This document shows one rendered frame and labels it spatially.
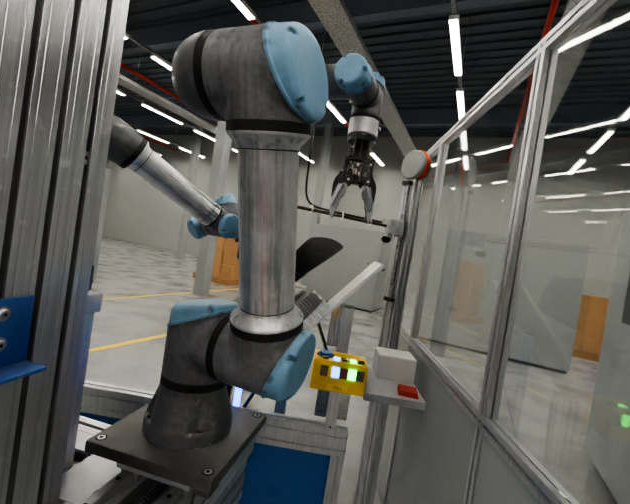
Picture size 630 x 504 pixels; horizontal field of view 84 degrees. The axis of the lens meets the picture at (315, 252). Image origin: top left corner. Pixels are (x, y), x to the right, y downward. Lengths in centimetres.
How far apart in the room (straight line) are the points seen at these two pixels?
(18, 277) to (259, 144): 34
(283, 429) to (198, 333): 64
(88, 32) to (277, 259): 39
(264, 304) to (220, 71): 31
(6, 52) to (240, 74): 25
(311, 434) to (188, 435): 58
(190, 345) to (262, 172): 31
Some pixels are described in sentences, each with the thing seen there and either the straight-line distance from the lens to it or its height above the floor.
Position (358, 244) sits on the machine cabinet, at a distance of 861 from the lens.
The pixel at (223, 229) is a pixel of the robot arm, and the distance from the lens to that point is 108.
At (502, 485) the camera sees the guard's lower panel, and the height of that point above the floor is 90.
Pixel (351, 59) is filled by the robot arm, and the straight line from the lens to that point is 85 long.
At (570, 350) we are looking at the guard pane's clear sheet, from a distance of 89.
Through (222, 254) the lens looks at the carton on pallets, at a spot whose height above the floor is 77.
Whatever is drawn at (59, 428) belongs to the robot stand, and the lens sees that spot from 69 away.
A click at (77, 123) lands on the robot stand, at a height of 151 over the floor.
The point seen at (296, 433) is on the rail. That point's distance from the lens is 119.
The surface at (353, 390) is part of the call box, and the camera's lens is 110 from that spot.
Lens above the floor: 140
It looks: 1 degrees down
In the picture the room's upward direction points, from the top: 9 degrees clockwise
